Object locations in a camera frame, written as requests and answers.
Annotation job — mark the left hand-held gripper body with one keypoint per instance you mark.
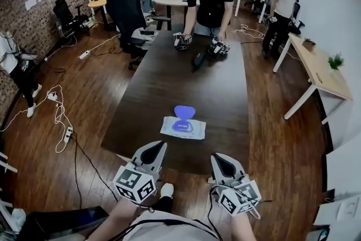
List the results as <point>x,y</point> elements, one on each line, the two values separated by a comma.
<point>132,183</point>

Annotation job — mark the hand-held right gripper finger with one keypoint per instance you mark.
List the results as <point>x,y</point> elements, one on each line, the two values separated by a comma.
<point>235,168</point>
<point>217,172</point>

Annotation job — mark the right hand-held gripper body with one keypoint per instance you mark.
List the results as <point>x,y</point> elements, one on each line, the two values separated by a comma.
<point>239,197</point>

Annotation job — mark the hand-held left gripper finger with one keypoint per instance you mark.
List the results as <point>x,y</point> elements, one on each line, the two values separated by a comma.
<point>141,153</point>
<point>159,162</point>

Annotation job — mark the white wet wipe pack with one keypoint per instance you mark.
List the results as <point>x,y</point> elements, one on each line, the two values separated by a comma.
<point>169,131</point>

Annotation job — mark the blue round item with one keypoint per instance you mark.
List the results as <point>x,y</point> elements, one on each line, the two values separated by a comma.
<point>184,112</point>

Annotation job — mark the person's left forearm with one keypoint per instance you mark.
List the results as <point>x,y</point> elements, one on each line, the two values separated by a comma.
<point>121,214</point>

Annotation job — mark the person's right forearm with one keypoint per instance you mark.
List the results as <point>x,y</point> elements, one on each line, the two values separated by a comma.
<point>242,227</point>

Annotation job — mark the person's white shoe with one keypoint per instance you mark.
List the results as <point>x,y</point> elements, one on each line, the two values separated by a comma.
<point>167,190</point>

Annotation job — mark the person's black trousers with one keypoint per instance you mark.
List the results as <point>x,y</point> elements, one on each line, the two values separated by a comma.
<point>163,204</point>

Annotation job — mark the person's white shirt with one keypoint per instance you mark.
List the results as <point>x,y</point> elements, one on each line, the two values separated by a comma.
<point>169,231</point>

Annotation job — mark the white power adapter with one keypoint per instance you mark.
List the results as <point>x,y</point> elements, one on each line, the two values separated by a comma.
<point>52,96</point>

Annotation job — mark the black computer mouse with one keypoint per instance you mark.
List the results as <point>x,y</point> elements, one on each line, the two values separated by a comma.
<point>198,60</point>

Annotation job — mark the white side cabinet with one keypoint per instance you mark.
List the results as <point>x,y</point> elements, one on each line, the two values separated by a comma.
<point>347,166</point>

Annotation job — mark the white stool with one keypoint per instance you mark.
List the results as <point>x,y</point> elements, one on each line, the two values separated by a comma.
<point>7,165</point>

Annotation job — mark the light wooden desk white legs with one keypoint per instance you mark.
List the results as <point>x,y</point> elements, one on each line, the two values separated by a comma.
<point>310,62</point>

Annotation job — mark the small wooden desk organizer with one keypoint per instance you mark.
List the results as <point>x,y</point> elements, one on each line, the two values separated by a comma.
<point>309,44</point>

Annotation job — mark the small potted green plant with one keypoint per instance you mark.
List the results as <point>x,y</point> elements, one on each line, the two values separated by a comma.
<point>335,62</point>

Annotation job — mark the round white table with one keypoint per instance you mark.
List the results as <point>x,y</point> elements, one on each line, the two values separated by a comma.
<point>169,0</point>

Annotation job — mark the round yellow side table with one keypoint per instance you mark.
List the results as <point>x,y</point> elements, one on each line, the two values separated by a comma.
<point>97,3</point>

